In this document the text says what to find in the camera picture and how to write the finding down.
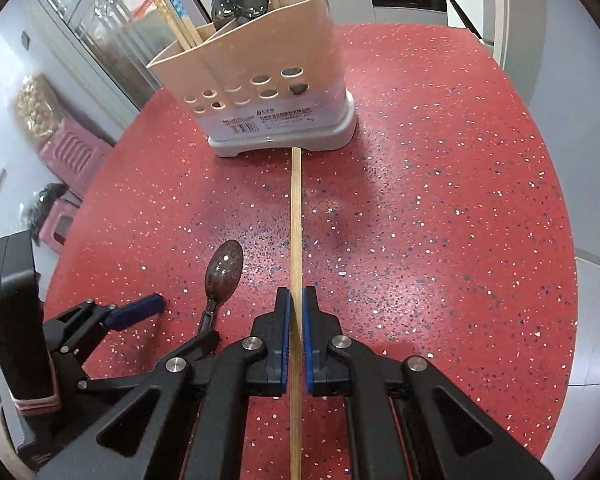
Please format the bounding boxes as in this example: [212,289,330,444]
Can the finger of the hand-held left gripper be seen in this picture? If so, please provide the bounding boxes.
[80,331,219,395]
[42,294,167,392]

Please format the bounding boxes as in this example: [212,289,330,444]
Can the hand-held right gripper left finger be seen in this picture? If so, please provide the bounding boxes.
[35,286,293,480]

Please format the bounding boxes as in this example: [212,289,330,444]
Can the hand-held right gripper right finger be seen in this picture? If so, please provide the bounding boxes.
[302,285,553,480]

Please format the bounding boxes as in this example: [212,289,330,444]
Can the beige cutlery holder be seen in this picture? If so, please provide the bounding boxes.
[146,0,357,158]

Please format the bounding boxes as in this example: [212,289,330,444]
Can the yellow patterned chopstick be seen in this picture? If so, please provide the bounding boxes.
[145,0,193,52]

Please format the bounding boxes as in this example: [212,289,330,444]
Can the blue patterned chopstick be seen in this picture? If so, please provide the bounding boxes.
[161,0,203,48]

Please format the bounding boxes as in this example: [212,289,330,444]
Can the pink plastic stool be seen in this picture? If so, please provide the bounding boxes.
[37,115,115,198]
[35,195,83,256]

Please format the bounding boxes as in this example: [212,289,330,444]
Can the black plastic bag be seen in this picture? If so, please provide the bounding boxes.
[22,183,71,233]

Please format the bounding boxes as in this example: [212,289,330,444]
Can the clear bag of peanuts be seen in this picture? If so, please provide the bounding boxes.
[12,74,61,143]

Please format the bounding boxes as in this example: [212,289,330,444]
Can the glass door cabinet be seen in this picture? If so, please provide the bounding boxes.
[30,0,216,111]

